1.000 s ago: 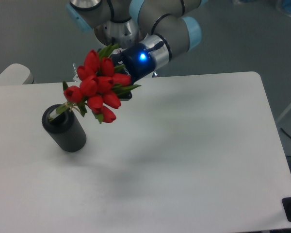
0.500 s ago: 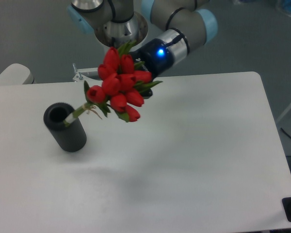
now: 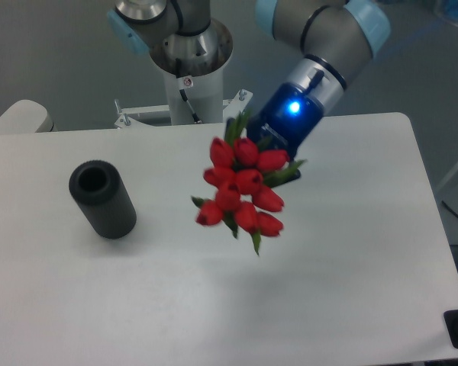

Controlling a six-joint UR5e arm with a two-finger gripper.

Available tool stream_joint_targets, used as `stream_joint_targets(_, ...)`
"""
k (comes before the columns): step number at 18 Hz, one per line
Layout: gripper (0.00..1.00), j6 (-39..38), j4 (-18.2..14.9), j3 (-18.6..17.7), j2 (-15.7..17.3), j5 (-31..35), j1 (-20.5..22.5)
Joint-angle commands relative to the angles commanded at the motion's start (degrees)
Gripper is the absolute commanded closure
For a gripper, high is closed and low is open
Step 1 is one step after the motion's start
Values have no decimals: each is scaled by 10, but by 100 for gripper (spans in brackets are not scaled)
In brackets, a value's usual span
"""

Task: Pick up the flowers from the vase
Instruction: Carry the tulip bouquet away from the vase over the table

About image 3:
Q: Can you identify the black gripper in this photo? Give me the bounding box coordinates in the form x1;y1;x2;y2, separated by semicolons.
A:
247;83;324;186

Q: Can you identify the red tulip bouquet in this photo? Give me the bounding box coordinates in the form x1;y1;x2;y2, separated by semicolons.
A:
191;112;305;254

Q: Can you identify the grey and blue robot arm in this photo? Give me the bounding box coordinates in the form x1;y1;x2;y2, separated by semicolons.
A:
107;1;391;158

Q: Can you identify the dark grey ribbed vase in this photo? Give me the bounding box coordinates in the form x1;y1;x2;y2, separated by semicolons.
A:
69;160;137;239

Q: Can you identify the white chair back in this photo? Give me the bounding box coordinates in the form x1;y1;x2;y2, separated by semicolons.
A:
0;100;57;136

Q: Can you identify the white mounting bracket frame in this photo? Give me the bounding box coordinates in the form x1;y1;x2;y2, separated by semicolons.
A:
114;88;253;129

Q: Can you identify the black cable on pedestal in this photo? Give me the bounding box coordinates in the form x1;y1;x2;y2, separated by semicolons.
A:
174;59;204;125

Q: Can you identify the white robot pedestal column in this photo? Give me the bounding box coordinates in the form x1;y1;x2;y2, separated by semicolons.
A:
150;18;233;120

